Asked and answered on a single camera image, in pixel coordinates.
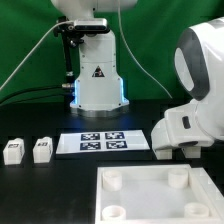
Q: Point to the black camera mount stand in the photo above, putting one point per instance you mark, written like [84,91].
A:
[70,40]

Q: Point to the silver camera on mount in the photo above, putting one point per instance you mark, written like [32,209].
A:
[94,25]

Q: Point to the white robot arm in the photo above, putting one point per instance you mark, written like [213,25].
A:
[99,91]

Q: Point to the white square tabletop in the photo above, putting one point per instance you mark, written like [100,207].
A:
[157,194]

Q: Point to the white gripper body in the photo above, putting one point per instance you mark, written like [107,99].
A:
[179,129]

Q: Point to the white board with tags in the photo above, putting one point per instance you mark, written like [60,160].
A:
[109,141]

